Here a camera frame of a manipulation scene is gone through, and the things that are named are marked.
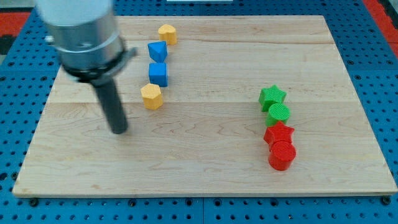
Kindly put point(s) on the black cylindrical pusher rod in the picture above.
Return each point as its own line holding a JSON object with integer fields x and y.
{"x": 110, "y": 101}

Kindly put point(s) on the yellow hexagon block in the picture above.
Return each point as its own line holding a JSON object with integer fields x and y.
{"x": 152, "y": 96}

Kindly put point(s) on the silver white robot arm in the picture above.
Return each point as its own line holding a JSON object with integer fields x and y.
{"x": 90, "y": 48}

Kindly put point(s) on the green star block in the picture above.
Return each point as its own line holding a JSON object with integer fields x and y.
{"x": 270, "y": 96}

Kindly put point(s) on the red star block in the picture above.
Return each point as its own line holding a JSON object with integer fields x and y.
{"x": 278, "y": 132}

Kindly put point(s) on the blue cube block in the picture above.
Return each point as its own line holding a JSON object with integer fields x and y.
{"x": 158, "y": 74}

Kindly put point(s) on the blue triangle block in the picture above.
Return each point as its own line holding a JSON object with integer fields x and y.
{"x": 158, "y": 51}

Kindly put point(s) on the yellow heart block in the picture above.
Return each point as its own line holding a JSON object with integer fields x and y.
{"x": 168, "y": 33}

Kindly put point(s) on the light wooden board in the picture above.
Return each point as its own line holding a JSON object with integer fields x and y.
{"x": 206, "y": 140}

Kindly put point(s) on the green cylinder block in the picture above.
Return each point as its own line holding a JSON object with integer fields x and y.
{"x": 277, "y": 112}

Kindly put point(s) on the red cylinder block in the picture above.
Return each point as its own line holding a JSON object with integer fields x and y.
{"x": 282, "y": 154}

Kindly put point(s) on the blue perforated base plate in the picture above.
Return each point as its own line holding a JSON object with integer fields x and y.
{"x": 29, "y": 69}

